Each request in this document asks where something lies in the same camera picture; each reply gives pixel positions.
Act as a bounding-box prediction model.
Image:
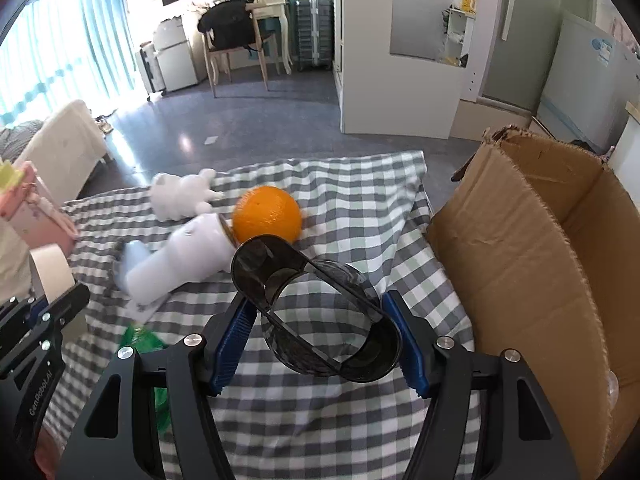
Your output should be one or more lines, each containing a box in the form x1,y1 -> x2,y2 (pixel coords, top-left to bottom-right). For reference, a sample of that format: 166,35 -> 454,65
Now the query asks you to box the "white rabbit toy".
151,169 -> 226,221

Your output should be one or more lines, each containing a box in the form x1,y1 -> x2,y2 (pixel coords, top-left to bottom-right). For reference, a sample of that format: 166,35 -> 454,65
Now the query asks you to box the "grey checkered blanket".
0,120 -> 46,162

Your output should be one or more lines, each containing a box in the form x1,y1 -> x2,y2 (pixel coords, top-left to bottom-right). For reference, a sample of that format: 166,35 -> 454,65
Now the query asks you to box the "tall silver refrigerator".
477,0 -> 598,113

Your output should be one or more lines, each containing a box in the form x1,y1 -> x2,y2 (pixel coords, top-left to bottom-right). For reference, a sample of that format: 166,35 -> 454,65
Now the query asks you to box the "green plastic packet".
117,324 -> 171,441

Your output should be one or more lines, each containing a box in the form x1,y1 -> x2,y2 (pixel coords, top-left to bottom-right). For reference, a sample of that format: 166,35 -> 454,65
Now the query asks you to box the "white suitcase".
137,42 -> 166,101

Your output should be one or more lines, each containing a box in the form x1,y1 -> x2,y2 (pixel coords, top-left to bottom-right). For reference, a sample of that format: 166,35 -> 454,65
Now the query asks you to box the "small white fridge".
152,16 -> 201,93

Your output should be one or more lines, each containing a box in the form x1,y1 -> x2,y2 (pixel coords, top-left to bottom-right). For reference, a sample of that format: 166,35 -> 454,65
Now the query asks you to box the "cream sofa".
0,99 -> 113,201

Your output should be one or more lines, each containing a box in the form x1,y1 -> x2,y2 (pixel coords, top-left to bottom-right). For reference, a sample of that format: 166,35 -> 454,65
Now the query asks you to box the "beige tape roll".
30,244 -> 76,321

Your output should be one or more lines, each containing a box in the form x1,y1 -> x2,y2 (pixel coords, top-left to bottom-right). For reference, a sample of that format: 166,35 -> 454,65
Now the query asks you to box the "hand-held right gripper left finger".
59,296 -> 258,480

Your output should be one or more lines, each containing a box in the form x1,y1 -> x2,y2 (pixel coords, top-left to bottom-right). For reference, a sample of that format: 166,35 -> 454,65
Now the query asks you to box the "grey drawer tower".
295,0 -> 335,71

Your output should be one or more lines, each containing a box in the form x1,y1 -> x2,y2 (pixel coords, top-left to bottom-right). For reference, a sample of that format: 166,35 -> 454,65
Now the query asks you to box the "white appliance with blue label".
540,10 -> 640,156

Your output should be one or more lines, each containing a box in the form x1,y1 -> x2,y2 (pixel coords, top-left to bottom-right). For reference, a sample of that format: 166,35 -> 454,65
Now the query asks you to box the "brown cardboard box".
425,126 -> 638,480

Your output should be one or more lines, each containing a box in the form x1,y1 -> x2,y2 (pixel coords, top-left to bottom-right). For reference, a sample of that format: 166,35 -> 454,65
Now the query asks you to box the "dark transparent plastic cup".
231,234 -> 403,380

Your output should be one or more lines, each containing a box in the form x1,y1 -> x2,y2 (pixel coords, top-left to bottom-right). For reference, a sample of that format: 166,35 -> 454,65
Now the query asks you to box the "orange fruit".
232,186 -> 302,243

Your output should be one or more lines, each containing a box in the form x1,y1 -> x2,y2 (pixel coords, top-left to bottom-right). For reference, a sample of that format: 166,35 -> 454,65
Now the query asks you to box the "grey checkered tablecloth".
37,150 -> 481,480

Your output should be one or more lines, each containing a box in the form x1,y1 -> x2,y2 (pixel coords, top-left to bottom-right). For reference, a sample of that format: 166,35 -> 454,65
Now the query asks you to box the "wooden chair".
201,10 -> 281,98

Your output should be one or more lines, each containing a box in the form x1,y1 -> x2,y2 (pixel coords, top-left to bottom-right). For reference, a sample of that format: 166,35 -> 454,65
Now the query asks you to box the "pink water bottle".
0,160 -> 79,252

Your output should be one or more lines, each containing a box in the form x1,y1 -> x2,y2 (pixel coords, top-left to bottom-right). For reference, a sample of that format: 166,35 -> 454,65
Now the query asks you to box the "black bag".
198,0 -> 257,52

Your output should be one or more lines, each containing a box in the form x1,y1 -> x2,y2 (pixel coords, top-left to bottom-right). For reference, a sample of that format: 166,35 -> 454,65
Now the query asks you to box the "white partition cabinet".
332,0 -> 488,138

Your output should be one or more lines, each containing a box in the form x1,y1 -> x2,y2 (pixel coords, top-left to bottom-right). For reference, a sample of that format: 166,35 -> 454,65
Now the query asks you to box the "white kitchen shelf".
442,7 -> 476,67

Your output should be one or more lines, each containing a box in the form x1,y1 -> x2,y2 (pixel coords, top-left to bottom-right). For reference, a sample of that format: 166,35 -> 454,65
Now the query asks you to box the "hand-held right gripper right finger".
382,290 -> 581,480

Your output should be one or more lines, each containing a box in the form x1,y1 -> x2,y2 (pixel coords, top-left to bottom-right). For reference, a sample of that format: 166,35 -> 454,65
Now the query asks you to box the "white cylindrical bottle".
125,213 -> 237,306

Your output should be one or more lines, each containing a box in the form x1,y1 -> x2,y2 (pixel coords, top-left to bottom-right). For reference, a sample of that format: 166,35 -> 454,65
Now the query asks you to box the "blue window curtain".
0,0 -> 138,127

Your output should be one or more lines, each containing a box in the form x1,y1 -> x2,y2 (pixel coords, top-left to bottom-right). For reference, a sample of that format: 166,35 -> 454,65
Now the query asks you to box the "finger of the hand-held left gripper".
0,296 -> 36,341
27,284 -> 92,361

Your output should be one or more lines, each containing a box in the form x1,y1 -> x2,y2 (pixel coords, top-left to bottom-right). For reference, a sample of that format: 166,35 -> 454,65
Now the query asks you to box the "white board with wooden edge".
607,102 -> 640,177

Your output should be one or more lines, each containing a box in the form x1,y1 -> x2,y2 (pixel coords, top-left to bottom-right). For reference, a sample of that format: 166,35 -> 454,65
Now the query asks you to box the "white dressing table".
245,0 -> 296,78

